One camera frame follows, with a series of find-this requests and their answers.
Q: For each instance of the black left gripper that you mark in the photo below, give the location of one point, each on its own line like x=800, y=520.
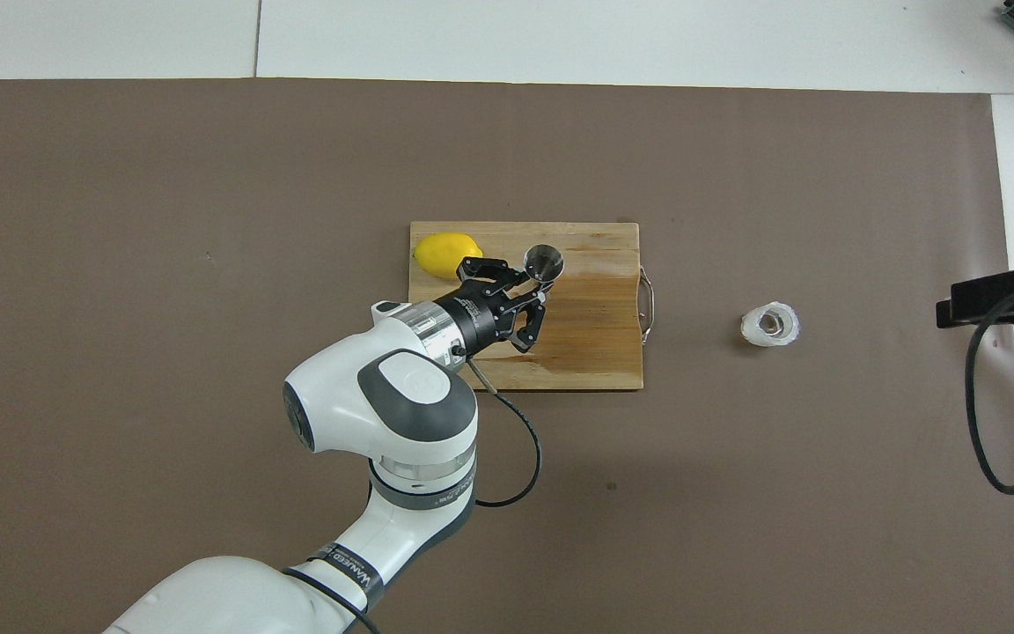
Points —
x=481, y=317

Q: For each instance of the steel double jigger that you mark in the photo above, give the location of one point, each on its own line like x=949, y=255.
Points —
x=544, y=262

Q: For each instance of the clear plastic cup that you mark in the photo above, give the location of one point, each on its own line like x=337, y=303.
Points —
x=749, y=330

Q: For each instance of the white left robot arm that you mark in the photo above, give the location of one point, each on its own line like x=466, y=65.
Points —
x=349, y=396

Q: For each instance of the yellow lemon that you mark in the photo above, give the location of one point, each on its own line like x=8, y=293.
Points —
x=437, y=254

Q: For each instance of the wooden cutting board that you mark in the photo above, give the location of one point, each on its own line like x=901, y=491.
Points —
x=595, y=352

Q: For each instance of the brown paper table mat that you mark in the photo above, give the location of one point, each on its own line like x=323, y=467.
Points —
x=164, y=264

